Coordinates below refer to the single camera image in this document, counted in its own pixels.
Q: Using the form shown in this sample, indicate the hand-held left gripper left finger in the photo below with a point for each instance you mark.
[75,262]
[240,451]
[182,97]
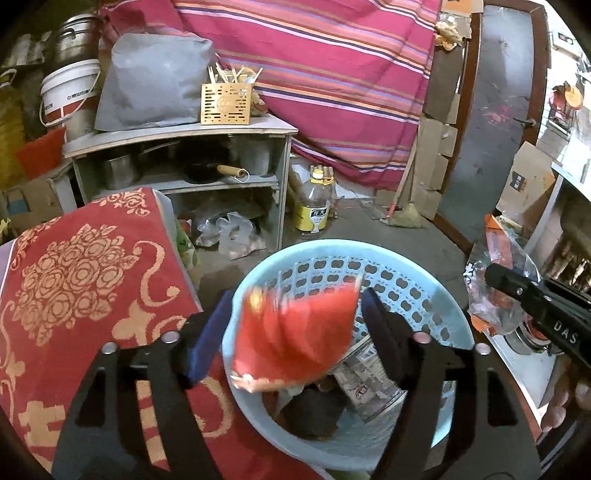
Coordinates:
[212,341]

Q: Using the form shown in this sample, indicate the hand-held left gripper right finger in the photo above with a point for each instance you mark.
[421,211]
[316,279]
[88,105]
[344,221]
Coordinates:
[383,332]

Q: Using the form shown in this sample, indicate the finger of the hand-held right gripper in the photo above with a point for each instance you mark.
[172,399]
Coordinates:
[512,281]

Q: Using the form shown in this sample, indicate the orange clear snack packet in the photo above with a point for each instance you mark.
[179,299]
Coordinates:
[501,249]

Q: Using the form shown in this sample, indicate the printed foil packet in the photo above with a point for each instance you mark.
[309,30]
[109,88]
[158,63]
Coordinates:
[364,387]

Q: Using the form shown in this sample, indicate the red snack packet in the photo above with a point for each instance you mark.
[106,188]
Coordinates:
[295,341]

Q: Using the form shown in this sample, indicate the light blue plastic basket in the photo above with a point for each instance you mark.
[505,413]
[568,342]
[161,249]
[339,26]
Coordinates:
[355,450]

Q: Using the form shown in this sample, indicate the person's right hand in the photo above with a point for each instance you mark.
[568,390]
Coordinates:
[561,401]

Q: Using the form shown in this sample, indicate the cardboard box black label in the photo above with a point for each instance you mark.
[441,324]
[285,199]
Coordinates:
[526,180]

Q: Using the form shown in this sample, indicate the clear plastic bag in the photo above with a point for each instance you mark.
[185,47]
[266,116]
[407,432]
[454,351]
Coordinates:
[235,230]

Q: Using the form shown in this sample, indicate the broom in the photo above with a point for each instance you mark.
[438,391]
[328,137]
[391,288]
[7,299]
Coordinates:
[406,217]

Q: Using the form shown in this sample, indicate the yellow-capped oil bottle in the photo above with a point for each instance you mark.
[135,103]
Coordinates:
[314,203]

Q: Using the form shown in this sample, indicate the red patterned towel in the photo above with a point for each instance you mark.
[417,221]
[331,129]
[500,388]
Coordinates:
[69,277]

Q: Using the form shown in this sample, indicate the cardboard sheet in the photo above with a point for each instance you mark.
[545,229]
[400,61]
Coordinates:
[434,143]

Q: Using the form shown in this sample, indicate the dark grey door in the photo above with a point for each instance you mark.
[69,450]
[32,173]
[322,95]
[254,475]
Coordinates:
[494,115]

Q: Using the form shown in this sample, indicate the black pan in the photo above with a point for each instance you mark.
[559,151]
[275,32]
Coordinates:
[201,173]

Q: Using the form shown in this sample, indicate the small steel pot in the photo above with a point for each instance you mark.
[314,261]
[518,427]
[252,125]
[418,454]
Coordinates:
[117,170]

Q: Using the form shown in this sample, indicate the grey cabinet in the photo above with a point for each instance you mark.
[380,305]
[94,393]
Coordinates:
[184,131]

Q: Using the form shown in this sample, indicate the brown cardboard box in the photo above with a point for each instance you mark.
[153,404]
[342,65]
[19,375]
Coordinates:
[37,198]

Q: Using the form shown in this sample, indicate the yellow chopstick holder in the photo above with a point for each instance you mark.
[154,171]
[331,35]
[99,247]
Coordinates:
[226,104]

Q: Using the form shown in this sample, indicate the red plastic basin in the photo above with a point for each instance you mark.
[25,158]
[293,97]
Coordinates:
[41,152]

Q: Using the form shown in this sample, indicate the striped red cloth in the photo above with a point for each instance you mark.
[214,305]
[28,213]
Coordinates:
[323,69]

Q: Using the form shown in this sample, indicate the white plastic bucket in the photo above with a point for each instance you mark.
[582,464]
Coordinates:
[64,92]

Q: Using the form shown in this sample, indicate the yellow oil jug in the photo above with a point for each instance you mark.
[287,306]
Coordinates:
[11,129]

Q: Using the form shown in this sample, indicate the large steel pot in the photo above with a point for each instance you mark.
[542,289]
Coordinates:
[74,41]

